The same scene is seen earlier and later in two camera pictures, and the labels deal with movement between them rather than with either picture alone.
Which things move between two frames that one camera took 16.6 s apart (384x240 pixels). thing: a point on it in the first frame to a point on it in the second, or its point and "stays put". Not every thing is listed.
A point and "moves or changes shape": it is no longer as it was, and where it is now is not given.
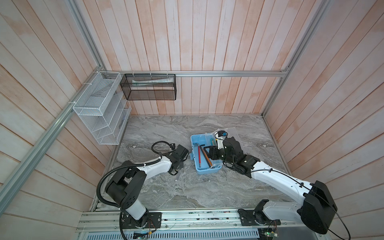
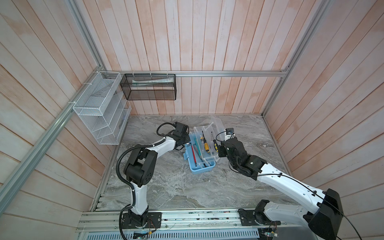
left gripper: [181, 160] to [187, 138]
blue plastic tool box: [202, 162] moves or changes shape
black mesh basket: [149, 86] stays put
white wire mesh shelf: [102, 107] stays put
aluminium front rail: [223, 221] stays put
